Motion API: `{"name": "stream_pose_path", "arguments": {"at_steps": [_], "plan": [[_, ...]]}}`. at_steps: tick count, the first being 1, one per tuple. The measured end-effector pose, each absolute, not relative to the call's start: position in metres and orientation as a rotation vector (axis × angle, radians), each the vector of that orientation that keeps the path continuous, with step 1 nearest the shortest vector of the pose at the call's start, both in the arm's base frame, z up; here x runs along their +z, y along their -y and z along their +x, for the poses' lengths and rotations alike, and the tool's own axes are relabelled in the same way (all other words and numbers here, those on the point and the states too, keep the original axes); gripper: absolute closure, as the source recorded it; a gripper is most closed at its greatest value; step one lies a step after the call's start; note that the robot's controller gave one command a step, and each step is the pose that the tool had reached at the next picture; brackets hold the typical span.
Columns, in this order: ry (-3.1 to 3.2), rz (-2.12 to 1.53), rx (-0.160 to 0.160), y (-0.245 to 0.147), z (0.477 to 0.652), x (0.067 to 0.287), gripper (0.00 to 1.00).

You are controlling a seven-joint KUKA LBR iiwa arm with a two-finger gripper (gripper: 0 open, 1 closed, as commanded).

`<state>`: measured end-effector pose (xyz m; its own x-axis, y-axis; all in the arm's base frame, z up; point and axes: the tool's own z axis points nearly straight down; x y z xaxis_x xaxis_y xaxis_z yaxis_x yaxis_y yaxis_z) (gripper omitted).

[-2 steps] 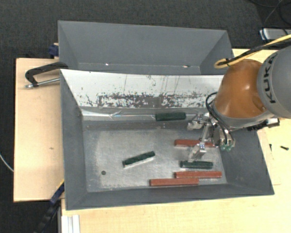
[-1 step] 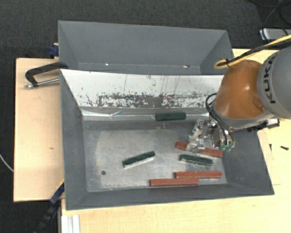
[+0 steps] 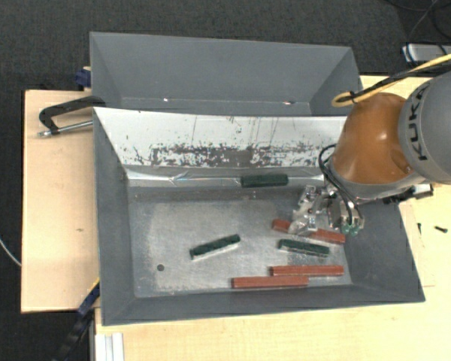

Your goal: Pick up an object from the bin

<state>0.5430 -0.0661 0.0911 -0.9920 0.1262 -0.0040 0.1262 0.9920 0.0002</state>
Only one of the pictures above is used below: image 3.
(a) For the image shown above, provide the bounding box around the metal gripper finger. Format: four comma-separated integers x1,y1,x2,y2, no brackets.
297,184,325,218
288,215,319,237

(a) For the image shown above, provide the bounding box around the pale wood board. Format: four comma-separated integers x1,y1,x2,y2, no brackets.
20,88,101,314

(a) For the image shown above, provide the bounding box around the grey metal bin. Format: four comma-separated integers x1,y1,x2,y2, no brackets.
89,31,426,326

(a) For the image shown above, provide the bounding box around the red-brown flat block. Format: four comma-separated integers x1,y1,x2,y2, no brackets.
231,275,310,290
271,218,347,245
269,264,345,278

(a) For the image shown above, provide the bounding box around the dark green flat block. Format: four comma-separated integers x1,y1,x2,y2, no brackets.
277,238,331,259
240,173,289,189
189,233,242,261

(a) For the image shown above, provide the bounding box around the black cylinder on white bracket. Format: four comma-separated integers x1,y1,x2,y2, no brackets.
382,184,435,206

